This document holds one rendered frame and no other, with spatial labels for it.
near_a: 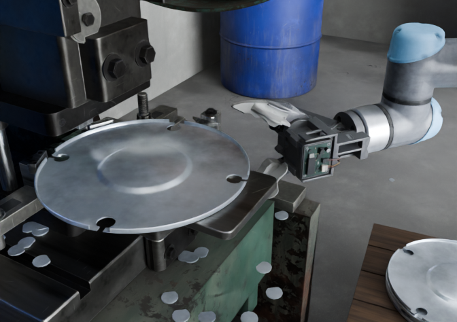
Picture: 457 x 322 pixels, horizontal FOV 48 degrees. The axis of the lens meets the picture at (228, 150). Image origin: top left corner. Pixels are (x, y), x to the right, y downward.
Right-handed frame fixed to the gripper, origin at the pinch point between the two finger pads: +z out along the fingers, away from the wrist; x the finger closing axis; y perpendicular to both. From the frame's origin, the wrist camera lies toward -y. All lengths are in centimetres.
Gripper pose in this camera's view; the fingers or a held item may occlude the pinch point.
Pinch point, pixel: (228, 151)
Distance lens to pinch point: 75.1
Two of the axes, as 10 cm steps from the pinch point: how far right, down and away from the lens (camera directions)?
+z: -9.2, 1.9, -3.4
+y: 3.9, 4.5, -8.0
